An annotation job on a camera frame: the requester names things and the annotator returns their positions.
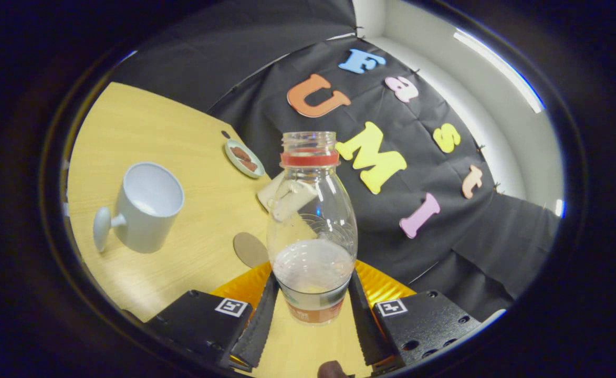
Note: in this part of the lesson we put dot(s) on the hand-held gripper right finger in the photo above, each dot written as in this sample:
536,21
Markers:
365,325

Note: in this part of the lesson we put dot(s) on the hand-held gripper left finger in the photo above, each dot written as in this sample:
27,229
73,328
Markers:
258,331

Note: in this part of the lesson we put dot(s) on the round brown coaster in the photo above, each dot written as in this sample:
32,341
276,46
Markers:
249,249

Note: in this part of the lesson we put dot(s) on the clear plastic juice bottle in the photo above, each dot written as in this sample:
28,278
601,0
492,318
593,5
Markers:
312,262

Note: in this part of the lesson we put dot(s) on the white cup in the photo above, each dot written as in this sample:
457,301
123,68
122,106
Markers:
145,220

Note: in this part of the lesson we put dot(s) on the white toaster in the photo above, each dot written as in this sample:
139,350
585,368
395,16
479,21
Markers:
267,197

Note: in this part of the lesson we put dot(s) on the reddish brown meat slice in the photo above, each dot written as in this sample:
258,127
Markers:
240,153
249,165

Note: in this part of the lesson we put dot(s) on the pale green plate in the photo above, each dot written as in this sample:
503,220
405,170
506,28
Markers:
233,157

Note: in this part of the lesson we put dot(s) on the wooden table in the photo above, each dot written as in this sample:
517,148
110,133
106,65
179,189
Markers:
145,121

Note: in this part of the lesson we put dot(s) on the large ceiling light panel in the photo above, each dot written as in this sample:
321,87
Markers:
502,68

